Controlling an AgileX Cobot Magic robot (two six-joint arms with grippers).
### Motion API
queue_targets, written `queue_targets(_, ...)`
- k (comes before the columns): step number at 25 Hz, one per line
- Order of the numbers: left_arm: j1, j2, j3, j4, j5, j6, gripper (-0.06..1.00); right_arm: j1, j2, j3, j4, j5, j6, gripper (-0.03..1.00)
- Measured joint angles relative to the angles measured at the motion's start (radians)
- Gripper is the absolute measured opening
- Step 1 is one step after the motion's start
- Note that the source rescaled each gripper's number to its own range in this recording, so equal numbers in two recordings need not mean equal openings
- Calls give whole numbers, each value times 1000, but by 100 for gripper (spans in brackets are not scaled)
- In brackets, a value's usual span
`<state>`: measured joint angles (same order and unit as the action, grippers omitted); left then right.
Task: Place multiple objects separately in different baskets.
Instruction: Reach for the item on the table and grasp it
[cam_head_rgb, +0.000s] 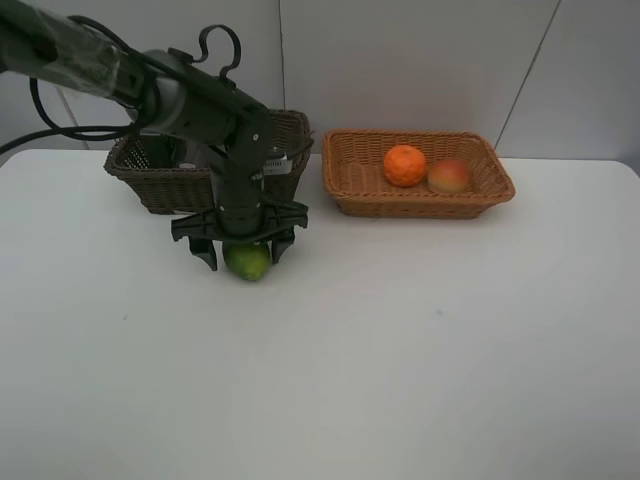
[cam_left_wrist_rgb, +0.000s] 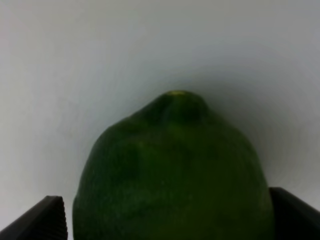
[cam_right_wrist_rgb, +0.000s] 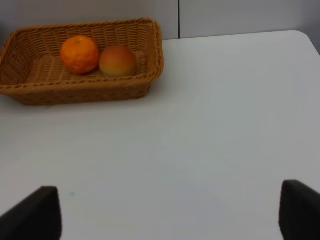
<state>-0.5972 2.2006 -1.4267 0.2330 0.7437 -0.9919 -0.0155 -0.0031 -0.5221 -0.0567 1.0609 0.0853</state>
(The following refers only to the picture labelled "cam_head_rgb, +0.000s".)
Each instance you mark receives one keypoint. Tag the translucent purple plastic cup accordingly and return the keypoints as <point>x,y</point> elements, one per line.
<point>192,155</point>

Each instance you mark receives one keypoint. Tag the light brown wicker basket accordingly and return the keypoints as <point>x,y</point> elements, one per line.
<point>352,163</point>

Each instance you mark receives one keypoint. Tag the red yellow peach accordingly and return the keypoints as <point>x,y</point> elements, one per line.
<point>449,176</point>

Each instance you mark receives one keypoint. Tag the orange tangerine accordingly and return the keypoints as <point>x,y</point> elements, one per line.
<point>404,166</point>

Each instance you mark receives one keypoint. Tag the dark brown wicker basket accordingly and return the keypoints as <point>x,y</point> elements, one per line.
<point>145,164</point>

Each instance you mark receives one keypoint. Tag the green mango fruit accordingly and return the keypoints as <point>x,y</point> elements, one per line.
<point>250,262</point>

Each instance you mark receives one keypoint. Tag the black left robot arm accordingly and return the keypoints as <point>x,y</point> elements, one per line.
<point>164,93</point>

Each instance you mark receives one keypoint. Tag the pink bottle white cap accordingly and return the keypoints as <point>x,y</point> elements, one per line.
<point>278,163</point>

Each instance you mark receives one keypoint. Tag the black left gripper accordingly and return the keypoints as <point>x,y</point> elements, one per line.
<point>242,212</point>

